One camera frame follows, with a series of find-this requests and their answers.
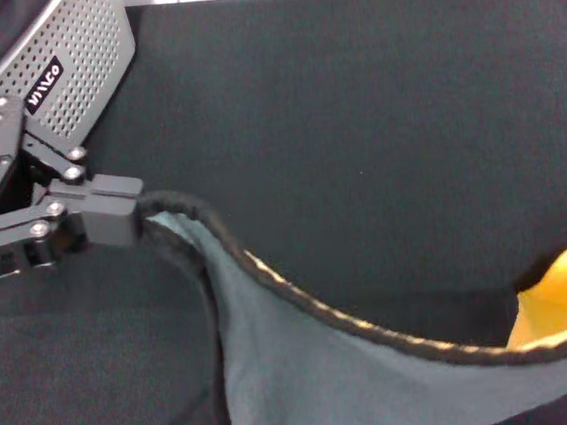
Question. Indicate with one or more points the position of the grey perforated storage box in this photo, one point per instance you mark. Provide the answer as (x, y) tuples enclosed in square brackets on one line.
[(91, 45)]

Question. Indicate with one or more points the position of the black tablecloth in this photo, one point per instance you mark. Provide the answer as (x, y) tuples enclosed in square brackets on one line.
[(354, 115)]

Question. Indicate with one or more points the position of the grey towel with black trim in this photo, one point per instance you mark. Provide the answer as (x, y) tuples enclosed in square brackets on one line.
[(355, 386)]

